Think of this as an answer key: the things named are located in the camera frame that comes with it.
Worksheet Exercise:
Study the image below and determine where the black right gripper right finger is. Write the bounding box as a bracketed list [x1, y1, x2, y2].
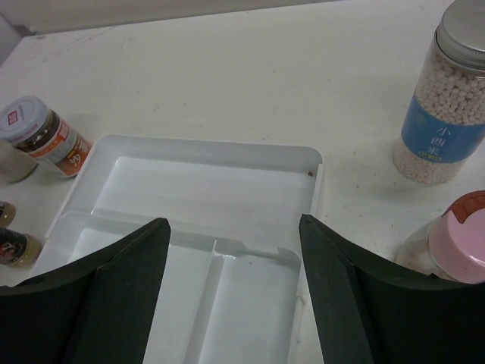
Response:
[299, 215, 484, 363]

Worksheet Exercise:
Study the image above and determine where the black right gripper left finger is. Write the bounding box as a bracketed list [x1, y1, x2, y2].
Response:
[1, 218, 171, 363]

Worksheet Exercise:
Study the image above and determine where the small black cap spice bottle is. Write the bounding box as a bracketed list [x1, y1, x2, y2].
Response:
[1, 227, 42, 268]

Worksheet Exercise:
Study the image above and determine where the black knob cap grinder bottle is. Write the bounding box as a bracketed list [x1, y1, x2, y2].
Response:
[1, 140, 37, 184]

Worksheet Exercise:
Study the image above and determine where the pink cap seasoning bottle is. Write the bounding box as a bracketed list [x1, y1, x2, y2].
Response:
[394, 190, 484, 284]

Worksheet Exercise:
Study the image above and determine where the white plastic organizer tray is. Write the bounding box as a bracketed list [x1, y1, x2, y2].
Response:
[31, 135, 324, 363]

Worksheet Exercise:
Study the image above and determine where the white lid orange label jar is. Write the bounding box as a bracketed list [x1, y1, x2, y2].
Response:
[1, 96, 92, 178]

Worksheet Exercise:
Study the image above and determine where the blue label sago jar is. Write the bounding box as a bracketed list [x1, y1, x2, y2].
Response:
[393, 1, 484, 184]

